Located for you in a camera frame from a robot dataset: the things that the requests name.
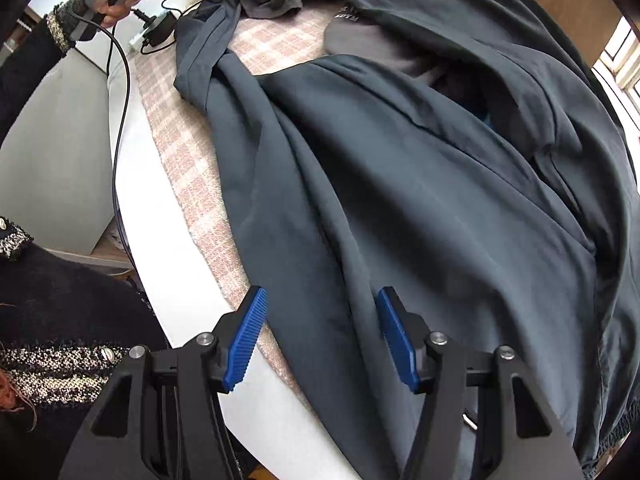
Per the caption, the dark grey skirt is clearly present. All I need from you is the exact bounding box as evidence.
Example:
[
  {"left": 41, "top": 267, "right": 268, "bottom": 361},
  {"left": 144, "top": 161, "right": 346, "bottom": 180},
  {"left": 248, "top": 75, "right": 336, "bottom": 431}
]
[{"left": 175, "top": 0, "right": 639, "bottom": 479}]

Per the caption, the person left hand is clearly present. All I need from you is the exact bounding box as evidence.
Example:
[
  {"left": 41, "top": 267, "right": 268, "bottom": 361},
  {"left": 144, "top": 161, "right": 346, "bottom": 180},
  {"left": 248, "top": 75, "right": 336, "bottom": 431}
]
[{"left": 85, "top": 0, "right": 142, "bottom": 28}]

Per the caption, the white power strip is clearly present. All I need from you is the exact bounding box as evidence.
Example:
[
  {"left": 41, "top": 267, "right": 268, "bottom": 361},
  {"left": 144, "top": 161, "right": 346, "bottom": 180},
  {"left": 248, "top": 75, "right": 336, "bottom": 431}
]
[{"left": 129, "top": 9, "right": 178, "bottom": 55}]

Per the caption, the pink plaid tablecloth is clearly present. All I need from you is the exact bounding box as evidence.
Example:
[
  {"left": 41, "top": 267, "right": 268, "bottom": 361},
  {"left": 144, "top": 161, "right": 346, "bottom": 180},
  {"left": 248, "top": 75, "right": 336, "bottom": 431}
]
[{"left": 133, "top": 0, "right": 352, "bottom": 411}]

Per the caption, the dark grey printed t-shirt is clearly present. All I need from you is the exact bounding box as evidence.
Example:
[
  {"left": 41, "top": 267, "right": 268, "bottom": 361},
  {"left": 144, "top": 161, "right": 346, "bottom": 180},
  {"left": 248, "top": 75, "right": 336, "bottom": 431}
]
[{"left": 230, "top": 0, "right": 445, "bottom": 84}]

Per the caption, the brown wooden board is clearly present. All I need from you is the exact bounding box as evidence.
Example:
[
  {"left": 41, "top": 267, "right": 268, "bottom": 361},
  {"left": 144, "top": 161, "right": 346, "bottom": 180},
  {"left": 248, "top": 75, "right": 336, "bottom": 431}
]
[{"left": 536, "top": 0, "right": 622, "bottom": 66}]

